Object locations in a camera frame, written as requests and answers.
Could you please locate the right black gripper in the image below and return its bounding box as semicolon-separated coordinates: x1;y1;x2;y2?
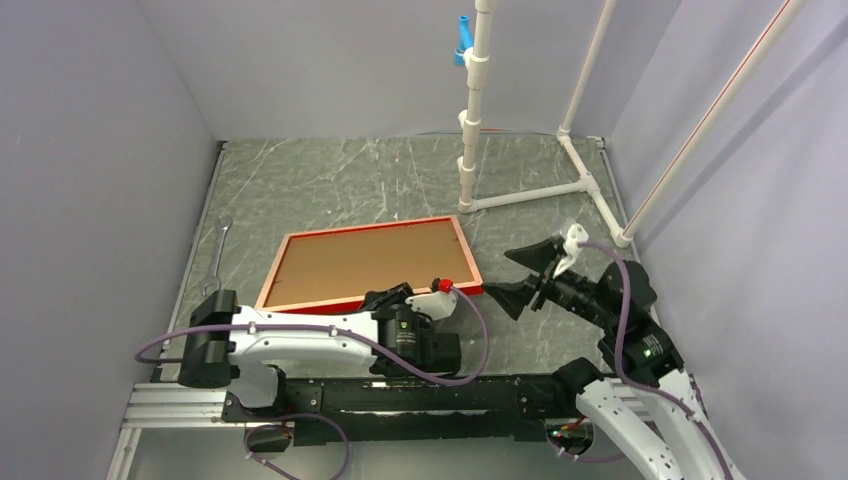
480;237;618;329

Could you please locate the orange wooden picture frame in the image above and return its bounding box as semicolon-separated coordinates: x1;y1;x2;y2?
254;215;484;317

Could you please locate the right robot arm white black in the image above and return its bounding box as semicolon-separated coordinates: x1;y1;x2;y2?
482;238;744;479

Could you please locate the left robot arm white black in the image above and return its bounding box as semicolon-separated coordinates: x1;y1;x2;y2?
177;284;462;420

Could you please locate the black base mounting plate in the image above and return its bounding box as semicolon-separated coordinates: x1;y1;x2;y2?
220;374;580;446

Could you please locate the silver open-end wrench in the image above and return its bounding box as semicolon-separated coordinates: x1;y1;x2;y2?
199;216;233;296

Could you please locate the blue pipe fitting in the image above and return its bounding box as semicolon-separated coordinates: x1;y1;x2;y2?
453;15;474;68

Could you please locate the white PVC pipe stand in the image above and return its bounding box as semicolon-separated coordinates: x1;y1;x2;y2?
456;0;806;248

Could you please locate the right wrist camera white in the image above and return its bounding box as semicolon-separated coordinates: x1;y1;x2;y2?
553;221;589;278

